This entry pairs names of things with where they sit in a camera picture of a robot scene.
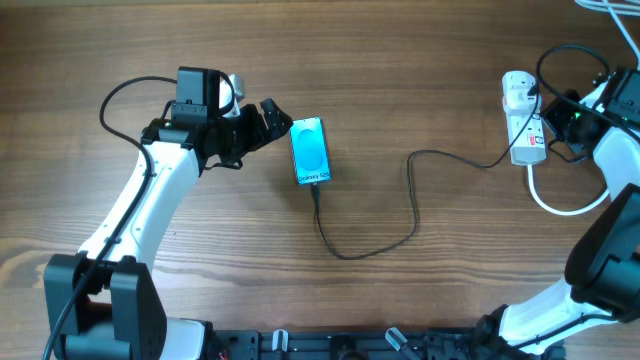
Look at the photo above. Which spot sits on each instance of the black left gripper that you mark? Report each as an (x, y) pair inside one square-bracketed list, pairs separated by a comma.
[(255, 134)]

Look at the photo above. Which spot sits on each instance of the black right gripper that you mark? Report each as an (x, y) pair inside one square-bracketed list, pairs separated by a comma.
[(553, 111)]

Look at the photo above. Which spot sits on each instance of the smartphone with teal screen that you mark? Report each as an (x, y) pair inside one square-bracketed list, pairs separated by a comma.
[(310, 151)]

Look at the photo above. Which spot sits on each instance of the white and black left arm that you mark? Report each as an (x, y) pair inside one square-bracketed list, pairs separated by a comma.
[(101, 301)]

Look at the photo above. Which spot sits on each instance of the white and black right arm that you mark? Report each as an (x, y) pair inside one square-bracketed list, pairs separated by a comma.
[(600, 285)]

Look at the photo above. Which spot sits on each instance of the white charger adapter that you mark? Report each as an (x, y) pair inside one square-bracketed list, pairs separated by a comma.
[(519, 102)]

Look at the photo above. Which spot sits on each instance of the white power strip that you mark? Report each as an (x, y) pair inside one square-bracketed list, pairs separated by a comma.
[(525, 132)]

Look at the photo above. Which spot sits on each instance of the black mounting base rail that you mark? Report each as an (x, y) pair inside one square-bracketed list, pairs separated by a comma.
[(432, 344)]

